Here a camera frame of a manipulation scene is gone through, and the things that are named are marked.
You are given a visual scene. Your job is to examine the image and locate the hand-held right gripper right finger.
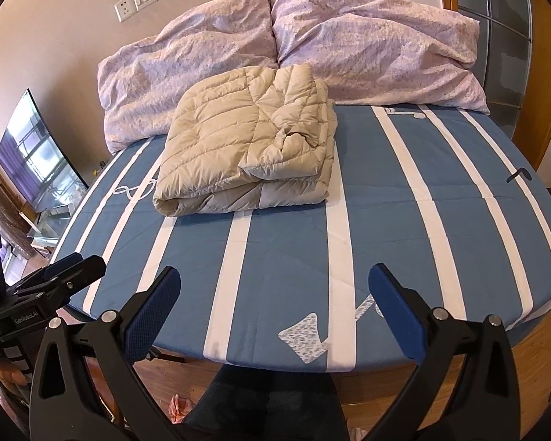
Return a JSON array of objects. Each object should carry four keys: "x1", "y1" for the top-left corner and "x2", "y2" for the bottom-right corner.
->
[{"x1": 368, "y1": 263, "x2": 522, "y2": 441}]

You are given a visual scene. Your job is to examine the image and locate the curved black television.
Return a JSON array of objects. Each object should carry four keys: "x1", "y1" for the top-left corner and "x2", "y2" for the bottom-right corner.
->
[{"x1": 0, "y1": 88, "x2": 89, "y2": 214}]

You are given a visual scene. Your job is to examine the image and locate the glass television stand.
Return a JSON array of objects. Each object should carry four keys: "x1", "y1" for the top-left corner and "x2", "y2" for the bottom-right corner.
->
[{"x1": 21, "y1": 202, "x2": 75, "y2": 259}]

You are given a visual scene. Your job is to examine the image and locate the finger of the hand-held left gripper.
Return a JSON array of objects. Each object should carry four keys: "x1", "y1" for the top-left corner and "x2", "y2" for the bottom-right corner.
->
[
  {"x1": 16, "y1": 256, "x2": 108, "y2": 302},
  {"x1": 8, "y1": 252, "x2": 84, "y2": 298}
]

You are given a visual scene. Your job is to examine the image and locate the beige down jacket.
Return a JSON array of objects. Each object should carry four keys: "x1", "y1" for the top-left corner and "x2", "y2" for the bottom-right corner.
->
[{"x1": 152, "y1": 64, "x2": 339, "y2": 216}]

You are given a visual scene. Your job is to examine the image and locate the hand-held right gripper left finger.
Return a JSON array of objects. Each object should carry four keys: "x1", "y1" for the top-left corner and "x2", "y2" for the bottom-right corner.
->
[{"x1": 29, "y1": 265, "x2": 184, "y2": 441}]

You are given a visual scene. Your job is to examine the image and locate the lilac crumpled duvet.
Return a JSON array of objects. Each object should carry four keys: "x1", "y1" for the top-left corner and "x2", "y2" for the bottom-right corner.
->
[{"x1": 96, "y1": 0, "x2": 278, "y2": 154}]

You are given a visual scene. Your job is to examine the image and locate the person's left hand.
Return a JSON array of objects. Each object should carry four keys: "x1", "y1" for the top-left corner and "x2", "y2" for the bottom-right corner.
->
[{"x1": 0, "y1": 357, "x2": 30, "y2": 388}]

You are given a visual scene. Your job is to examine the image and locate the wooden wardrobe with glass door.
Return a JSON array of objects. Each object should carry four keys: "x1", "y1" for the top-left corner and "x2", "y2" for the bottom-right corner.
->
[{"x1": 436, "y1": 0, "x2": 551, "y2": 190}]

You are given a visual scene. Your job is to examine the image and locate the pink slipper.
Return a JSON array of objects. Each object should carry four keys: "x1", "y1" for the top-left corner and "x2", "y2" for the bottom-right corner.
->
[{"x1": 168, "y1": 392, "x2": 196, "y2": 424}]

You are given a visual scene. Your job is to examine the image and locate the bed with blue striped sheet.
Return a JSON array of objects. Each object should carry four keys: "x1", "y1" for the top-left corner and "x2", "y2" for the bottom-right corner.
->
[{"x1": 50, "y1": 101, "x2": 551, "y2": 423}]

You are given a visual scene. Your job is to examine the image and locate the right pink floral pillow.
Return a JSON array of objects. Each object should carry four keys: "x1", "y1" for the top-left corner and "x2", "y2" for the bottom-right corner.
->
[{"x1": 269, "y1": 0, "x2": 491, "y2": 115}]

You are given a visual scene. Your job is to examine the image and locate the white wall socket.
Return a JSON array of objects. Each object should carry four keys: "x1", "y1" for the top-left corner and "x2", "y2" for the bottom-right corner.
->
[{"x1": 114, "y1": 0, "x2": 139, "y2": 23}]

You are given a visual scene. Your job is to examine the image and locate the person's legs in dark pants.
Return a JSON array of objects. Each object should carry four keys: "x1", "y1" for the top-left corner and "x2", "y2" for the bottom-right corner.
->
[{"x1": 184, "y1": 365, "x2": 350, "y2": 441}]

